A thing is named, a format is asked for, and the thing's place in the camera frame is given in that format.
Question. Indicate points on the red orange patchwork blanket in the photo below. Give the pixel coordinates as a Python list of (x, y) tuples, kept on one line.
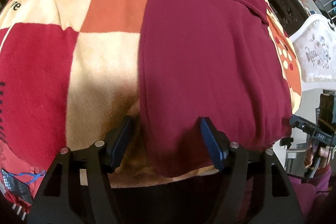
[(69, 74)]

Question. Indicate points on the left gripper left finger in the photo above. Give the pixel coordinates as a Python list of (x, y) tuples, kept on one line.
[(76, 187)]

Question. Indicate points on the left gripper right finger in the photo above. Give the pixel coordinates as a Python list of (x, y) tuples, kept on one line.
[(254, 188)]

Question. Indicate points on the maroon right sleeve forearm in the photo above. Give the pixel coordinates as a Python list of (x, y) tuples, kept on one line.
[(317, 203)]

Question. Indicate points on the maroon garment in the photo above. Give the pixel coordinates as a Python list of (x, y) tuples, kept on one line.
[(208, 58)]

